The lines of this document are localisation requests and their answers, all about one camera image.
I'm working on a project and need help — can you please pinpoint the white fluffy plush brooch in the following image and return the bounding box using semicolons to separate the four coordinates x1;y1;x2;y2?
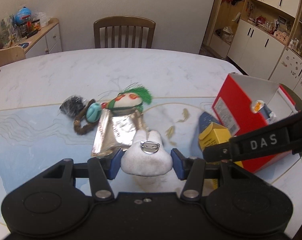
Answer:
121;129;173;177

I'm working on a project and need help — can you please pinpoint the silver foil snack packet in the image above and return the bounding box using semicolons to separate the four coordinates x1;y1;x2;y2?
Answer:
91;109;147;158

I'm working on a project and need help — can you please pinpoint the white blue plastic pouch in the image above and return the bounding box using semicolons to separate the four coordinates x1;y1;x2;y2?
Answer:
251;100;278;125

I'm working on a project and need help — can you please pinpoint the yellow cardboard box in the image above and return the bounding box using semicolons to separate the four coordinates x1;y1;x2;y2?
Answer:
198;121;244;190

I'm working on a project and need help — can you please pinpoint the teal round plastic object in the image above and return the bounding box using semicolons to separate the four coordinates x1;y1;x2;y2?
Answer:
85;102;102;123

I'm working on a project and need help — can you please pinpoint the black item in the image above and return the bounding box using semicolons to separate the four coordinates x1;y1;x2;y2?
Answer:
60;95;87;118

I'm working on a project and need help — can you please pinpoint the red cardboard storage box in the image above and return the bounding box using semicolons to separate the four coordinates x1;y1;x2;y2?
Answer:
212;72;300;174

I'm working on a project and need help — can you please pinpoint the white wooden sideboard cabinet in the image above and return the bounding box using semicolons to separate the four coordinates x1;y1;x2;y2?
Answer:
19;18;63;59

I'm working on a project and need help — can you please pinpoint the brown wooden dining chair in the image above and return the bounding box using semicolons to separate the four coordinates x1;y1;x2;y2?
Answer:
93;16;156;49

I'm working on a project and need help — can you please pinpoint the light wooden child chair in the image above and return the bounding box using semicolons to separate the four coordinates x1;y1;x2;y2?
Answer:
0;46;26;67

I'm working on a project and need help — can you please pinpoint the white wall cabinet unit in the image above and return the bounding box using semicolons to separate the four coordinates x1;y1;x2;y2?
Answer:
203;0;302;100

